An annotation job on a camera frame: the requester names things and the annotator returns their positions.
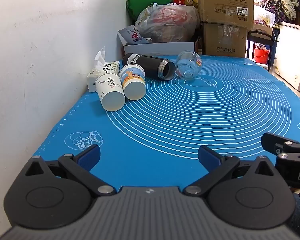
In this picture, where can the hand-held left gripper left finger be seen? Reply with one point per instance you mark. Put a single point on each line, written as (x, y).
(90, 155)

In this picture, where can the red carton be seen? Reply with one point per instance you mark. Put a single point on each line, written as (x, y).
(183, 1)

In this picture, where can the white plastic bag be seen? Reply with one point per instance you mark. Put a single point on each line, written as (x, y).
(263, 16)

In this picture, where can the white open box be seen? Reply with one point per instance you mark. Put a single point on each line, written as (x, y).
(160, 48)

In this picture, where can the cardboard box, clear tape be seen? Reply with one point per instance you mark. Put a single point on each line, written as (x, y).
(222, 41)

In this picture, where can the black stool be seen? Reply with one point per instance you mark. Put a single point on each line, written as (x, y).
(261, 41)

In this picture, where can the blue silicone baking mat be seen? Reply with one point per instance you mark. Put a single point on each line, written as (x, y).
(177, 120)

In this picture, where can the white paper cup, black script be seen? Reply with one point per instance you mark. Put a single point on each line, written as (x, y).
(110, 90)

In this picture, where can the floral fabric bag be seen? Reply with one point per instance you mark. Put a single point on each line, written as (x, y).
(275, 8)

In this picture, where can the paper cup, orange blue print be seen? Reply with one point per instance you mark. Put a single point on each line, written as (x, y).
(132, 81)

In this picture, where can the clear glass cup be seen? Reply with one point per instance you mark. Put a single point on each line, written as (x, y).
(188, 65)

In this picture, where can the tissue pack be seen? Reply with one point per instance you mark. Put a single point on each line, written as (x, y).
(93, 79)

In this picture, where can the clear plastic bag, red contents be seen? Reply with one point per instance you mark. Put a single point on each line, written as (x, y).
(170, 22)

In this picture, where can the small cardboard box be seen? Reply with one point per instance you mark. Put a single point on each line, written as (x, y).
(263, 30)

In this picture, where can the large cardboard box, white label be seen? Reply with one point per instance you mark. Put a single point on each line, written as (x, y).
(222, 2)

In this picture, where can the red bucket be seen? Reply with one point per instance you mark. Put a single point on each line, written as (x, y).
(261, 55)

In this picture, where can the white chest freezer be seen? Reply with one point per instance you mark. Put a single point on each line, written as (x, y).
(292, 52)

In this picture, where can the black thermos cup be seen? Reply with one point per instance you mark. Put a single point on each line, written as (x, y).
(146, 63)

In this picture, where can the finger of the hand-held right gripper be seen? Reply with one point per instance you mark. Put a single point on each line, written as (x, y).
(272, 142)

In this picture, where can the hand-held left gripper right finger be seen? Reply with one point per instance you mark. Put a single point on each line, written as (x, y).
(208, 156)

